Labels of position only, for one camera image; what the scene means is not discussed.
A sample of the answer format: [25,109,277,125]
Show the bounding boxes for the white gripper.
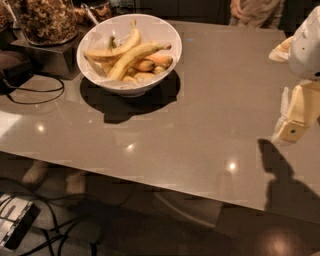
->
[276,6,320,143]

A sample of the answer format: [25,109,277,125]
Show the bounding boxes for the long yellow rear banana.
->
[84,19,141,62]

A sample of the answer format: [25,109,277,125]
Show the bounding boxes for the white ceramic bowl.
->
[77,14,182,97]

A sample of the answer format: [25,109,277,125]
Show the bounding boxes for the person in beige clothes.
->
[229,0,286,29]

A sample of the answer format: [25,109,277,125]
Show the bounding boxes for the black cables on floor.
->
[0,176,101,256]

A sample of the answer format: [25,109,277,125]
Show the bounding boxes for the glass jar of nuts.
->
[10,0,78,46]

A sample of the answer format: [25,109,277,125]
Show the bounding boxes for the small orange right banana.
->
[147,54,173,67]

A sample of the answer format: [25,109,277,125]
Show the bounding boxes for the dark metal stand block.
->
[10,30,83,80]

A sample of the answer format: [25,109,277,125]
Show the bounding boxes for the small glass jar with spoon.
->
[80,0,112,25]

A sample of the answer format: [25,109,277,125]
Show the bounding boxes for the long yellow front banana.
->
[108,41,172,81]

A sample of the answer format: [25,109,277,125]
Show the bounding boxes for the dark round object left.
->
[0,51,32,87]

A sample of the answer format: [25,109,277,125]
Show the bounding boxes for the small orange banana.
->
[147,54,173,67]
[134,59,155,72]

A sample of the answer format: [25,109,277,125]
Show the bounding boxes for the long yellow banana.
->
[108,41,172,81]
[84,19,141,62]

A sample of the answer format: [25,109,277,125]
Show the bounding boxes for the black cable on table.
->
[0,71,66,106]

